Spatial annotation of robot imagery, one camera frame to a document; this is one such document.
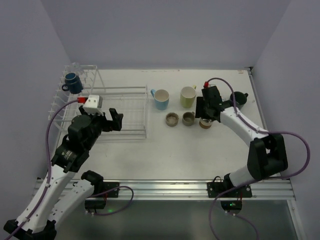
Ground white wire dish rack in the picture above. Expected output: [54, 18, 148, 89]
[90, 85, 148, 142]

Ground grey small cup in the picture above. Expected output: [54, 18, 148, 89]
[182, 111, 195, 127]

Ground dark blue mug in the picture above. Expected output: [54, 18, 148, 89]
[61, 72, 84, 95]

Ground clear glass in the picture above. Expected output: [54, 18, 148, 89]
[70, 62, 83, 75]

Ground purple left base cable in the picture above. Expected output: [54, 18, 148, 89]
[86, 185, 135, 216]

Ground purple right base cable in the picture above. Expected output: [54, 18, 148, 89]
[208, 183, 261, 240]

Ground white wire plate rack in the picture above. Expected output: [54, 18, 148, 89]
[48, 64, 107, 135]

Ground pale yellow mug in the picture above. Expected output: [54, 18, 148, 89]
[180, 85, 197, 108]

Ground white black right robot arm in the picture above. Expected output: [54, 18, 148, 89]
[195, 86, 288, 190]

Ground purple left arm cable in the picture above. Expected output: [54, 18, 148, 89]
[2, 96, 87, 240]

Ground aluminium mounting rail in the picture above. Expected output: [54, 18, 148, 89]
[32, 177, 296, 201]

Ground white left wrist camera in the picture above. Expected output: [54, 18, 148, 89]
[82, 94, 103, 116]

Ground dark teal wave mug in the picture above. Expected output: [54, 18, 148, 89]
[234, 91, 249, 110]

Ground cream brown mug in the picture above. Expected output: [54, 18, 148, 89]
[199, 118, 213, 129]

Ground light blue mug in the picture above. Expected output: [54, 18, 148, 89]
[150, 89, 170, 111]

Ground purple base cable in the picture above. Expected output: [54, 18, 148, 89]
[208, 183, 261, 240]
[86, 185, 135, 216]

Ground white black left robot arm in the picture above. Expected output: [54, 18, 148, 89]
[3, 106, 124, 240]

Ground speckled beige small cup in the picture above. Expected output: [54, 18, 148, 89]
[165, 112, 179, 127]

